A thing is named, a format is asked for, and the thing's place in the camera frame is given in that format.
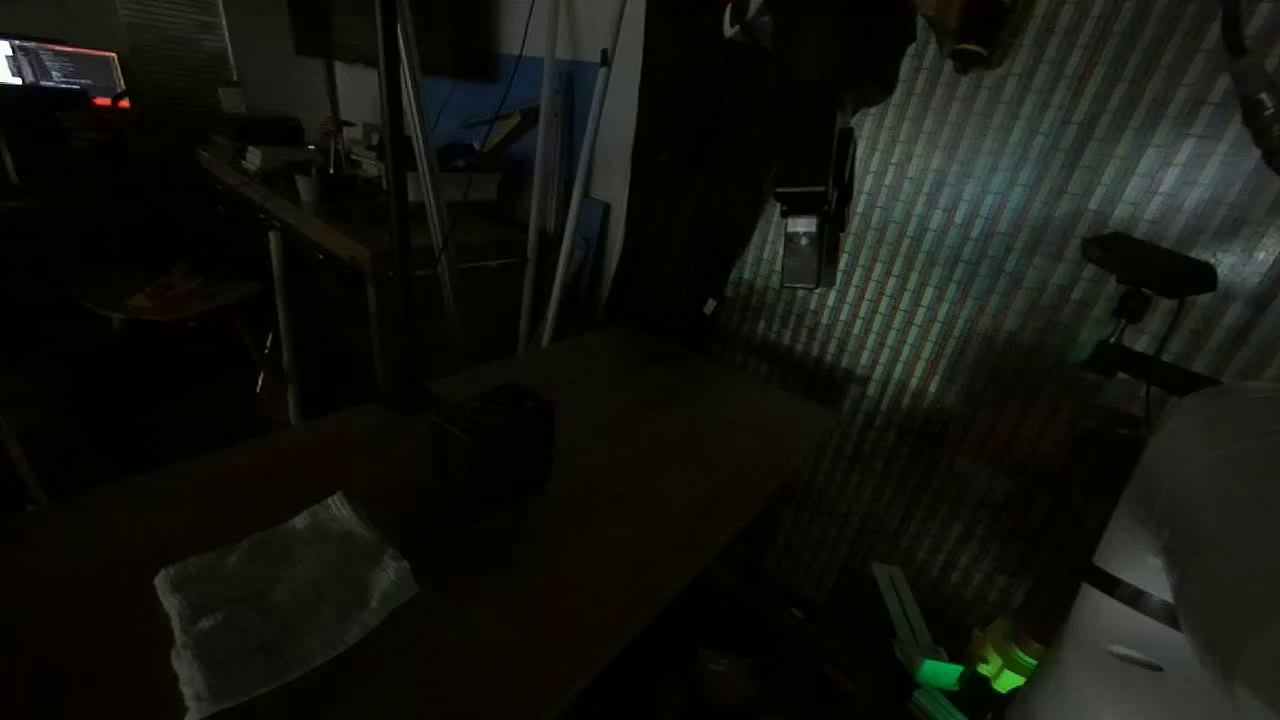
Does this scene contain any wooden workbench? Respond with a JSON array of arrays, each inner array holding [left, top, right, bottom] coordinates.
[[192, 135, 394, 431]]

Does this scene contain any dark vertical pole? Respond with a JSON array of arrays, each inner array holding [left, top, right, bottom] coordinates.
[[371, 0, 428, 413]]

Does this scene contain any green glowing clamp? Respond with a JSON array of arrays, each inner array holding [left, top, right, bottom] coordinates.
[[911, 632, 1054, 713]]

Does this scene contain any lit computer monitor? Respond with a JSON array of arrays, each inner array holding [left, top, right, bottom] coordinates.
[[0, 35, 134, 101]]

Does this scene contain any blue board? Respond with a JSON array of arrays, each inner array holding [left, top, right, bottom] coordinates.
[[422, 57, 605, 166]]

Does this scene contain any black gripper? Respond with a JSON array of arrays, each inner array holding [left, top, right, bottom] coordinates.
[[772, 185, 850, 294]]

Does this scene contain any wooden stool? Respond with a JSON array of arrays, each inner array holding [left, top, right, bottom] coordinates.
[[77, 263, 273, 404]]

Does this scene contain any black box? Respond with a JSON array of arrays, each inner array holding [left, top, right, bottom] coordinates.
[[428, 381, 562, 518]]

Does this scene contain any white terry towel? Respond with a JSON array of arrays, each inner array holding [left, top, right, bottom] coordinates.
[[153, 492, 422, 720]]

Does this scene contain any light metal pole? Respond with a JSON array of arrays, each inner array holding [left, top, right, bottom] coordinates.
[[535, 43, 622, 351]]

